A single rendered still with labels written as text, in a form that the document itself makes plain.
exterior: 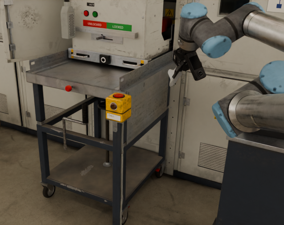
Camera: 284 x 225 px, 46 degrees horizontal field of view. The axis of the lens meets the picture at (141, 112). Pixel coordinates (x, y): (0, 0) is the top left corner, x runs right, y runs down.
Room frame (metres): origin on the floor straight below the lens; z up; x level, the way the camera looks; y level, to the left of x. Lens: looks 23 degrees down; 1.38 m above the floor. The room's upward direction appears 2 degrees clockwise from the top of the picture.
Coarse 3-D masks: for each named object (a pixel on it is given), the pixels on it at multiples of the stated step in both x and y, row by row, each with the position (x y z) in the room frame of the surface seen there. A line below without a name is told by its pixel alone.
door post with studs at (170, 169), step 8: (184, 0) 2.11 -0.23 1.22; (176, 8) 2.13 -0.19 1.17; (176, 16) 2.13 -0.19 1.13; (176, 24) 2.13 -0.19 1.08; (176, 32) 2.12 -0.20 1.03; (176, 40) 2.12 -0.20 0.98; (176, 48) 2.12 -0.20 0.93; (176, 88) 2.11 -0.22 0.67; (176, 96) 2.11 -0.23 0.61; (176, 104) 2.10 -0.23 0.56; (176, 112) 2.10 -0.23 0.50; (176, 120) 2.10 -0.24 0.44; (176, 128) 2.10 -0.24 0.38; (168, 168) 2.11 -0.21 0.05
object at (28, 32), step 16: (0, 0) 1.95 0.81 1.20; (16, 0) 2.05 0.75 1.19; (32, 0) 2.12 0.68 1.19; (48, 0) 2.19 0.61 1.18; (0, 16) 1.96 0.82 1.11; (16, 16) 2.04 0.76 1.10; (32, 16) 2.11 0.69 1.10; (48, 16) 2.19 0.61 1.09; (16, 32) 2.03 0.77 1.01; (32, 32) 2.10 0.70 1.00; (48, 32) 2.18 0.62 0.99; (16, 48) 2.03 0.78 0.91; (32, 48) 2.10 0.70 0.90; (48, 48) 2.17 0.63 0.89; (64, 48) 2.26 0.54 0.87
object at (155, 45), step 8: (152, 0) 1.89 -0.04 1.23; (160, 0) 1.99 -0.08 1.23; (152, 8) 1.90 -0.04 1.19; (160, 8) 1.99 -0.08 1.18; (152, 16) 1.90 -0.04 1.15; (160, 16) 2.00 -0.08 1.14; (152, 24) 1.91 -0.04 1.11; (160, 24) 2.00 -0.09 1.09; (152, 32) 1.91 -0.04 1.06; (160, 32) 2.01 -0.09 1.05; (72, 40) 2.04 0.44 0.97; (152, 40) 1.92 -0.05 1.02; (160, 40) 2.02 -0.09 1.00; (168, 40) 2.14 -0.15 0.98; (144, 48) 1.83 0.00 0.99; (152, 48) 1.92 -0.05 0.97; (160, 48) 2.02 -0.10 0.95; (168, 48) 2.14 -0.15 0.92; (144, 56) 1.83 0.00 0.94; (152, 56) 1.93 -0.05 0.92
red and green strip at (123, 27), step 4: (84, 20) 2.00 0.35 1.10; (88, 20) 1.99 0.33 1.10; (84, 24) 2.00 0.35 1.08; (88, 24) 1.99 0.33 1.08; (92, 24) 1.97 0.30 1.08; (96, 24) 1.96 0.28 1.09; (100, 24) 1.95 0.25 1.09; (104, 24) 1.94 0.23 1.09; (108, 24) 1.93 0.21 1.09; (112, 24) 1.92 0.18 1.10; (116, 24) 1.91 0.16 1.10; (120, 24) 1.89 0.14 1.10; (124, 24) 1.88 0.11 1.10; (104, 28) 1.94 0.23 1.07; (108, 28) 1.93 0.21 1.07; (112, 28) 1.92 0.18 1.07; (116, 28) 1.91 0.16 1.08; (120, 28) 1.89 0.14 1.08; (124, 28) 1.88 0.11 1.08; (128, 28) 1.87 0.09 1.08
